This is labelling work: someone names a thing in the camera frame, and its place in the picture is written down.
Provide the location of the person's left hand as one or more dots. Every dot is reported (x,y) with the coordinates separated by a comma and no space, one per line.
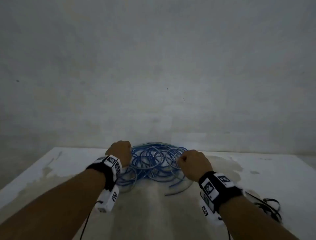
(121,150)

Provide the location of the person's right hand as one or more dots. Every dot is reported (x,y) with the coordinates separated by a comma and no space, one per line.
(195,164)

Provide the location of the bundle of black cable ties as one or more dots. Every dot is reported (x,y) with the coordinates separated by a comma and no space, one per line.
(267,206)

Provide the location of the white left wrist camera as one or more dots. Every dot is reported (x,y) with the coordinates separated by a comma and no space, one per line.
(107,199)

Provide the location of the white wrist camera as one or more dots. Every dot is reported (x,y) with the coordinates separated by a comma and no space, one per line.
(107,199)
(209,212)

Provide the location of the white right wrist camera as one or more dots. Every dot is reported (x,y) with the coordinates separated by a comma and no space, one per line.
(209,212)

